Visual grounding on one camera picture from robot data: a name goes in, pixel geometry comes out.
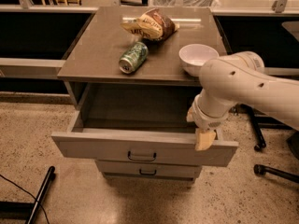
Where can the black chair leg upper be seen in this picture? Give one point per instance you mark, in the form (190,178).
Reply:
(258,121)

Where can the black chair leg lower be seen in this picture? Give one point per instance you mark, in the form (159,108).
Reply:
(262,170)

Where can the grey top drawer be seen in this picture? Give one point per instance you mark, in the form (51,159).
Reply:
(140,146)

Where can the grey bottom drawer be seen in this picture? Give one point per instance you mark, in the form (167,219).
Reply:
(149,169)

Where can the black stand leg left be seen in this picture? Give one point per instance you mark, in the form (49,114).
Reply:
(28,211)

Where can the grey metal railing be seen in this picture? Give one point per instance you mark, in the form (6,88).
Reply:
(81,63)

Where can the grey drawer cabinet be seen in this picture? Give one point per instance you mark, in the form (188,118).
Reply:
(141,106)

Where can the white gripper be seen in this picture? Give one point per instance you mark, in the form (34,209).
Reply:
(206,119)

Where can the black chair leg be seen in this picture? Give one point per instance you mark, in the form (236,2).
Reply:
(262,170)
(258,121)

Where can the brown chip bag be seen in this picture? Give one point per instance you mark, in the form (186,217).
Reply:
(152,25)

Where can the green soda can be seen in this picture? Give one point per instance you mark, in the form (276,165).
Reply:
(133,58)

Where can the grey drawer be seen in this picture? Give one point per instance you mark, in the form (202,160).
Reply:
(149,169)
(140,146)

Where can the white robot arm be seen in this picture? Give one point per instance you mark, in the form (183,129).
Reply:
(240,79)

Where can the white bowl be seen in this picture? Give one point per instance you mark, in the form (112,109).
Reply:
(193,56)

